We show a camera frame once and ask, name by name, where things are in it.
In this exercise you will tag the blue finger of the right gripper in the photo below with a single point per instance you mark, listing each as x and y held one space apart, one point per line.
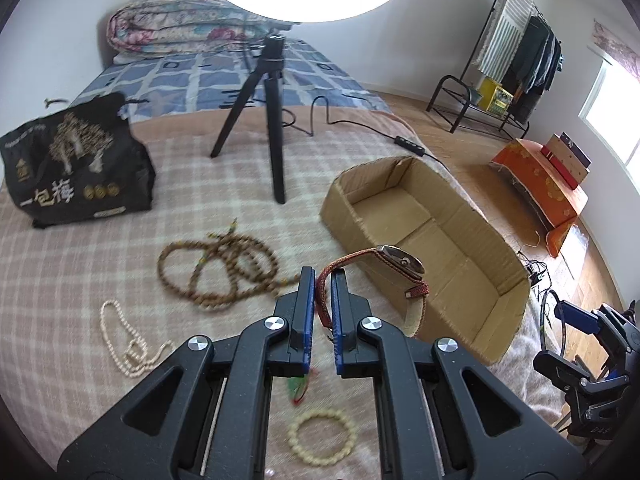
584 321

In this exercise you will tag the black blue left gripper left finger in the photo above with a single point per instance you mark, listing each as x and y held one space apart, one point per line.
203 413

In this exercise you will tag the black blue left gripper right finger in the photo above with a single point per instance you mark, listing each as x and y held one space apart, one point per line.
441 414

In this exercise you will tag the wristwatch with red woven strap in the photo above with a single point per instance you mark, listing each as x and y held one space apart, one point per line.
394 268

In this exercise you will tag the open cardboard box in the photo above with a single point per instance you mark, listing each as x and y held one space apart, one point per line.
478 286

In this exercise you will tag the orange covered low table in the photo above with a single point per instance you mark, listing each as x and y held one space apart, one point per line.
559 205

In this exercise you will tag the red and tan boxes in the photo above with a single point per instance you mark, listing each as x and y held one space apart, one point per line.
569 160

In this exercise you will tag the pink plaid blanket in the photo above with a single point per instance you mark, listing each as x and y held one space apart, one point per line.
64 289

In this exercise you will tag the window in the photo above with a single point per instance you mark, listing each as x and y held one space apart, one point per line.
612 111

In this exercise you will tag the yellow crate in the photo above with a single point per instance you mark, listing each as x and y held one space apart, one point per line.
494 99

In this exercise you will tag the black clothes rack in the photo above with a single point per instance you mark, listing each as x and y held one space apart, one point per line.
455 100

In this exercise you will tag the dark hanging clothes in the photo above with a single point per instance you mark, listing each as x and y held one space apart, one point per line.
538 58

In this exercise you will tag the floral curtain valance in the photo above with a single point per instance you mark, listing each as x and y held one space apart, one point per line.
616 49

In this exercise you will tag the striped hanging cloth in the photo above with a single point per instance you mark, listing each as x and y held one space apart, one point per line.
502 37

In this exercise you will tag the black snack bag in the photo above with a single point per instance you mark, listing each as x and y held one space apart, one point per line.
80 164

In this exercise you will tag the black tripod stand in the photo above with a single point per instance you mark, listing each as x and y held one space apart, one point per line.
268 71

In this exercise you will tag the blue checked bed sheet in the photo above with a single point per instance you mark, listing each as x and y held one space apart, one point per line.
190 83

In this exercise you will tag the folded floral quilt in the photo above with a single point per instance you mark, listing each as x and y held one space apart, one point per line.
153 28

